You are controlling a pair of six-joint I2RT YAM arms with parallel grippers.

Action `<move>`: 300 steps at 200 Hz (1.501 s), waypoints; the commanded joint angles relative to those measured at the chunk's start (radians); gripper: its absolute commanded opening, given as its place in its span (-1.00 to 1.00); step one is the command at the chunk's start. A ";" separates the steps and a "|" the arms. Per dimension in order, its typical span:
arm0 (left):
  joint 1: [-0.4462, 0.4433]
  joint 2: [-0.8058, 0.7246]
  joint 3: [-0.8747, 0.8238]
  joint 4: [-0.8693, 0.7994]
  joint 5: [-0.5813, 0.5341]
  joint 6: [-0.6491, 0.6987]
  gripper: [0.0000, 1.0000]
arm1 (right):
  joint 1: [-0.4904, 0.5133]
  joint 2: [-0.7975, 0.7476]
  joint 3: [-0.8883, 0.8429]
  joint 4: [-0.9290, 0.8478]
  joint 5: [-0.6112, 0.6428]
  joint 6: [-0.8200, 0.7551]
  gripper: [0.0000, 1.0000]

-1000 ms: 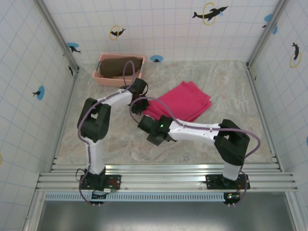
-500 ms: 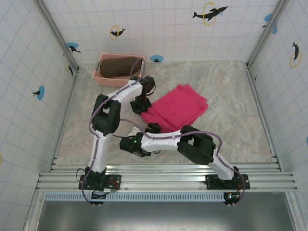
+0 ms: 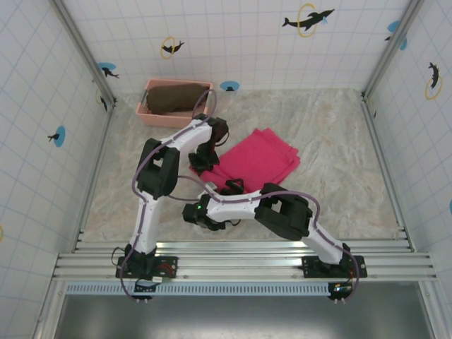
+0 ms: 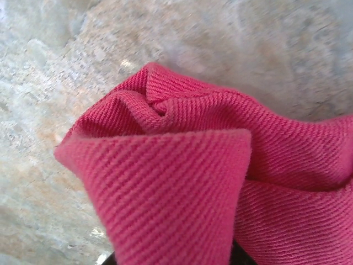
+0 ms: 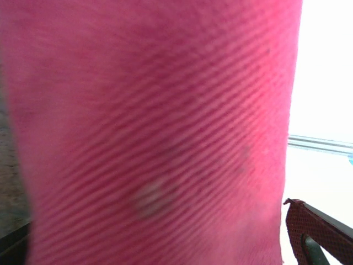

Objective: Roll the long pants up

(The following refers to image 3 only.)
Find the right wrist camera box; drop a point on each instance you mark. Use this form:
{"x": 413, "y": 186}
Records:
{"x": 211, "y": 186}

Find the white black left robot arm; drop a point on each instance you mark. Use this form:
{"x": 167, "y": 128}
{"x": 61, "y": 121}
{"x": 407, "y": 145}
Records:
{"x": 150, "y": 226}

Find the pink long pants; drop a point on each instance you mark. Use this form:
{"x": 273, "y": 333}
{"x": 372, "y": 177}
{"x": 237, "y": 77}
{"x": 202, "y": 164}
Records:
{"x": 257, "y": 159}

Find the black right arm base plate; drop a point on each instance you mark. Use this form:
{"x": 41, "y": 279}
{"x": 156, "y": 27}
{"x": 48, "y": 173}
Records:
{"x": 310, "y": 265}

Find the orca blue circle sticker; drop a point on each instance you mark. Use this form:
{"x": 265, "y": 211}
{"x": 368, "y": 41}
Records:
{"x": 60, "y": 136}

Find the aluminium mounting rail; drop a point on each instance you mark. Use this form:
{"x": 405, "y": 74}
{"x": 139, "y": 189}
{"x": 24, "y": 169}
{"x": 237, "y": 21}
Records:
{"x": 240, "y": 263}

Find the grey metal panel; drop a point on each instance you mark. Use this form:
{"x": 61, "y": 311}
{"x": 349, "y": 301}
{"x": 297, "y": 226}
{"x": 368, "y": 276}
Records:
{"x": 247, "y": 318}

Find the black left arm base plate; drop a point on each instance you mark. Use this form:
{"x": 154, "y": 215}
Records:
{"x": 169, "y": 259}

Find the orca blue oval sticker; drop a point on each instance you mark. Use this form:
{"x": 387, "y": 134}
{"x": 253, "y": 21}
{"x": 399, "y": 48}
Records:
{"x": 106, "y": 68}

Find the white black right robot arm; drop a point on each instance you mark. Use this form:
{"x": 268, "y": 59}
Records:
{"x": 240, "y": 212}

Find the brown folded cloth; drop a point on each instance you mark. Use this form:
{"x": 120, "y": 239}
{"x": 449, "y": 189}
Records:
{"x": 173, "y": 99}

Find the pink plastic basket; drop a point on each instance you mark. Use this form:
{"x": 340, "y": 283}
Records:
{"x": 166, "y": 121}

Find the black controller board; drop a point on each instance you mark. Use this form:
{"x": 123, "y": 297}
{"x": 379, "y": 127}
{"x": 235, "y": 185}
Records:
{"x": 144, "y": 286}
{"x": 340, "y": 289}

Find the aluminium side rail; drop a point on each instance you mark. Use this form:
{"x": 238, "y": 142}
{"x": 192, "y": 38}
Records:
{"x": 386, "y": 169}
{"x": 95, "y": 176}

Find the aluminium corner post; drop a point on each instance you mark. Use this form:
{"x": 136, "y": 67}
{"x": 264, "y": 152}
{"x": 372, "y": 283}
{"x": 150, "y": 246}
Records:
{"x": 392, "y": 49}
{"x": 84, "y": 53}

